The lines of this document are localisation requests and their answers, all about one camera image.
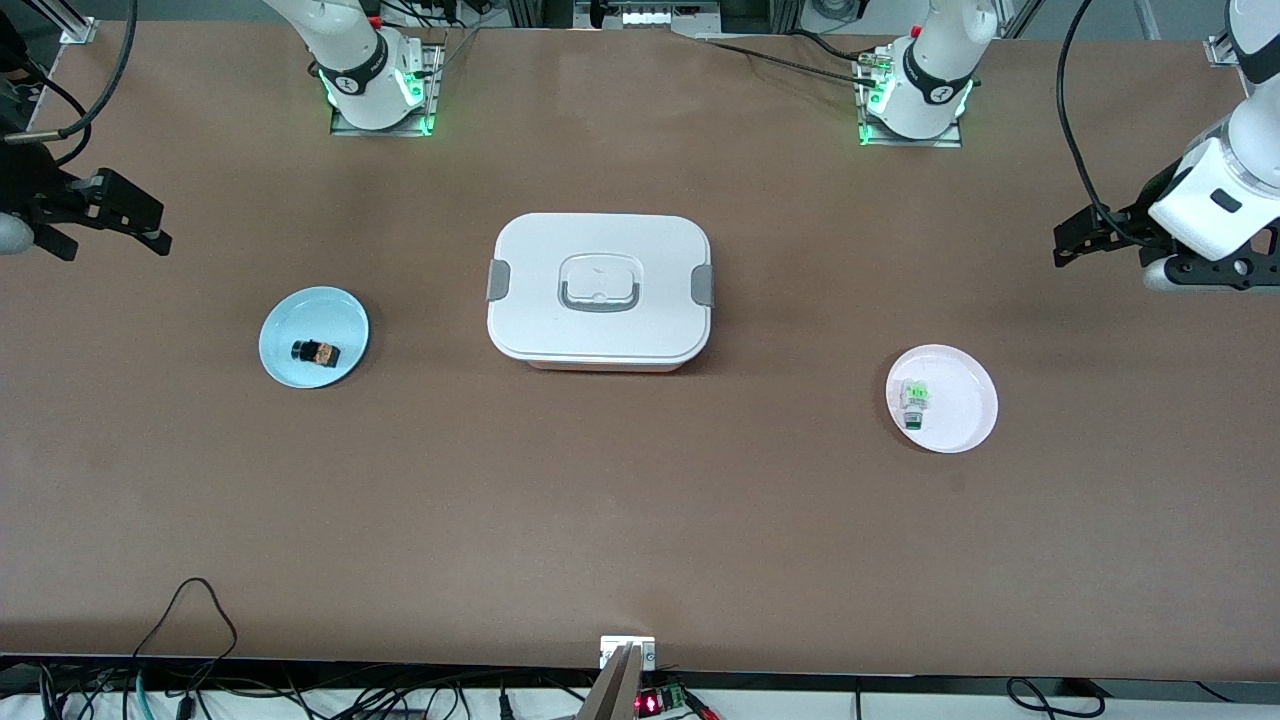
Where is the light blue round plate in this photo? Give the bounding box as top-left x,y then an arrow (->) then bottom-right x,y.
258,286 -> 371,390

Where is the pale pink round plate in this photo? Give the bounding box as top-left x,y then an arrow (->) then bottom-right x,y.
886,344 -> 999,455

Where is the white lidded storage box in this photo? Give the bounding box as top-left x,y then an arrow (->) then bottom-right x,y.
486,211 -> 716,373

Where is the white power strip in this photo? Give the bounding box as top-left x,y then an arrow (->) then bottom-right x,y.
600,0 -> 721,29

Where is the grey aluminium profile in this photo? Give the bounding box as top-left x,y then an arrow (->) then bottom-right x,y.
578,643 -> 646,720

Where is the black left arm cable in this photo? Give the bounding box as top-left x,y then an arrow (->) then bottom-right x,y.
1057,0 -> 1151,249

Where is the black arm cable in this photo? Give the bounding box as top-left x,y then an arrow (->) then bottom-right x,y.
0,0 -> 139,166
1057,0 -> 1151,249

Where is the aluminium frame post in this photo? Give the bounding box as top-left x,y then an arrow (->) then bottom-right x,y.
58,0 -> 101,46
1205,0 -> 1251,69

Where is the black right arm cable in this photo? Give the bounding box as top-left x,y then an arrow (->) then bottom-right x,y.
0,0 -> 139,166

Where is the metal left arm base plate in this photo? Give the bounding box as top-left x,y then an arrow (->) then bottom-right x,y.
858,50 -> 966,149

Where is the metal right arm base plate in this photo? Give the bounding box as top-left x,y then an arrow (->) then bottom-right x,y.
330,35 -> 446,138

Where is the black cable on table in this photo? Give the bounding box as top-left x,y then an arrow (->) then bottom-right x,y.
700,35 -> 891,96

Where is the thin black cable loop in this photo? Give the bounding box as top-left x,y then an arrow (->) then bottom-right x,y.
130,577 -> 241,666

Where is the black coiled cable below table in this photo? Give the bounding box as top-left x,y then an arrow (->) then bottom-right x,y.
1005,677 -> 1106,719

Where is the white metal edge bracket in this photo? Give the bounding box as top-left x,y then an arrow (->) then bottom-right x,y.
600,635 -> 657,671

